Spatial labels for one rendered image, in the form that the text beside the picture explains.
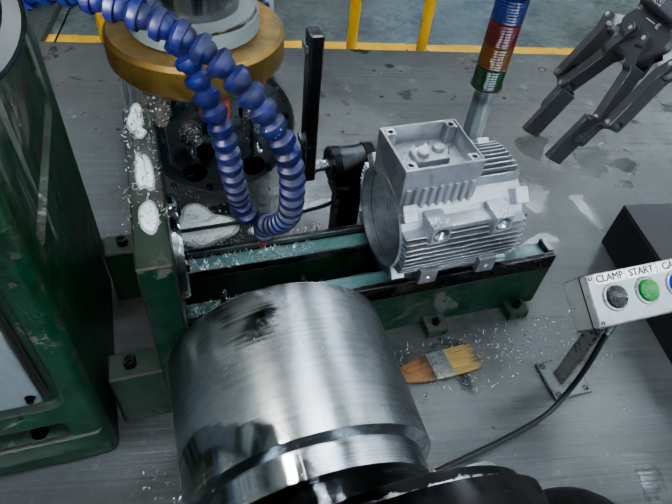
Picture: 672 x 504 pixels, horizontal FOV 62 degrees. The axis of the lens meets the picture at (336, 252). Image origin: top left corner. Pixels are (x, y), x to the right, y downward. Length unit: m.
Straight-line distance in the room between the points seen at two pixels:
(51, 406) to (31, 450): 0.09
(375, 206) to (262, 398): 0.51
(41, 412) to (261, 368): 0.34
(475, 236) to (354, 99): 0.76
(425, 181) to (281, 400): 0.39
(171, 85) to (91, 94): 1.00
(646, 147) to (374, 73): 0.73
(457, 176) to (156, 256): 0.41
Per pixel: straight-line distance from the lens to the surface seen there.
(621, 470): 1.01
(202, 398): 0.55
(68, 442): 0.85
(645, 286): 0.84
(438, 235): 0.81
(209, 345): 0.57
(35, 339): 0.66
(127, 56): 0.58
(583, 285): 0.80
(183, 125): 0.93
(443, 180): 0.79
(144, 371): 0.82
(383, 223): 0.95
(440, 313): 1.02
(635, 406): 1.08
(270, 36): 0.61
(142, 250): 0.65
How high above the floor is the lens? 1.61
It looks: 48 degrees down
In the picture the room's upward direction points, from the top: 7 degrees clockwise
